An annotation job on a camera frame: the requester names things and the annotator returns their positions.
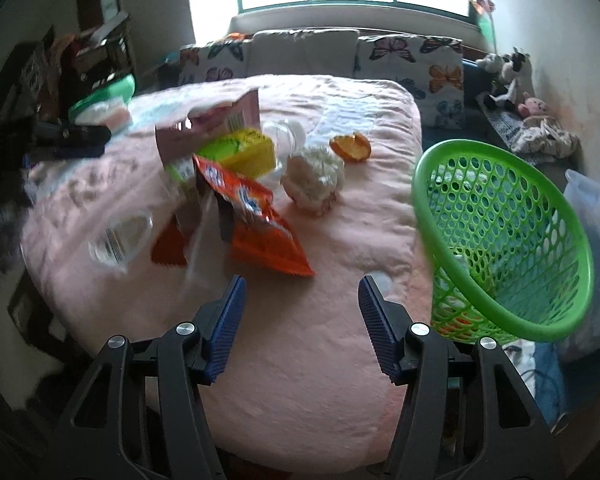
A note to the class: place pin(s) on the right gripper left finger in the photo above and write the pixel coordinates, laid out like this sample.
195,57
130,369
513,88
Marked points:
102,433

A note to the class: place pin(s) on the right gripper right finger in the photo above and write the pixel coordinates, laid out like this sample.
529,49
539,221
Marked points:
467,413

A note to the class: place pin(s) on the pink snack bag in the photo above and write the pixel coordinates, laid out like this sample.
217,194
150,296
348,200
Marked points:
198,129

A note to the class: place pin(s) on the red snack bag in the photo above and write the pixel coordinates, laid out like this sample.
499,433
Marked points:
247,220

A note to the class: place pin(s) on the white tissue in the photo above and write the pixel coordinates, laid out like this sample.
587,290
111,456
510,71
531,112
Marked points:
313,177

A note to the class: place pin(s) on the green container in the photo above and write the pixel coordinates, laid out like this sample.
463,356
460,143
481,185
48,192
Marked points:
123,88

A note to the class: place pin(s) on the clear plastic wrapper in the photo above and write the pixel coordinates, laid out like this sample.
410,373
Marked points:
119,243

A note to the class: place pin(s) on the pink quilt on bed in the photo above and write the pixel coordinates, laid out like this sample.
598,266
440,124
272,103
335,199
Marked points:
302,390

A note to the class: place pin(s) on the green plastic basket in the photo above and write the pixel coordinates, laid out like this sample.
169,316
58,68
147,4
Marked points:
510,258

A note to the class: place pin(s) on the butterfly cushion left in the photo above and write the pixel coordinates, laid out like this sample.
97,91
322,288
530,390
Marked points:
219,60

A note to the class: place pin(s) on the butterfly cushion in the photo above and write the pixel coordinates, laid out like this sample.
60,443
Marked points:
219,60
429,67

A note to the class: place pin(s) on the yellow green drink bottle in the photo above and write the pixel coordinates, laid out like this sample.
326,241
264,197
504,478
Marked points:
257,154

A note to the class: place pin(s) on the clear plastic storage box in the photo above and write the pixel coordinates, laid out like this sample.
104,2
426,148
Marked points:
583,194

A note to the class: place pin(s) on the orange peel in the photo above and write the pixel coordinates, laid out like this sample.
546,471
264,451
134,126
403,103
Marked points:
353,147

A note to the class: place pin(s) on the crumpled beige cloth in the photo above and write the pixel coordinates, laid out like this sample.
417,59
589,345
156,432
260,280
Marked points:
544,135

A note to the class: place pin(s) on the pink pig plush toy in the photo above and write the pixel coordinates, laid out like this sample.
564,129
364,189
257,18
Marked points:
533,107

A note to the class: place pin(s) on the white plain cushion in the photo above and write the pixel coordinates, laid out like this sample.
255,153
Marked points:
329,51

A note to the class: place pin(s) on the butterfly cushion right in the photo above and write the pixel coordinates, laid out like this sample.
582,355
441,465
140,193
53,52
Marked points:
429,67

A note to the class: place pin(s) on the cow plush toy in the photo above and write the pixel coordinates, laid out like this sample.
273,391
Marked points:
516,77

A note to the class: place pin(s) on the white plush toy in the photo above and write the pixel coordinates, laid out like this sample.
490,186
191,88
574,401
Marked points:
491,63

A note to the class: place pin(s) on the colourful pinwheel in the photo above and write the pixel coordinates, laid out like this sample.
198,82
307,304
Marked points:
484,10

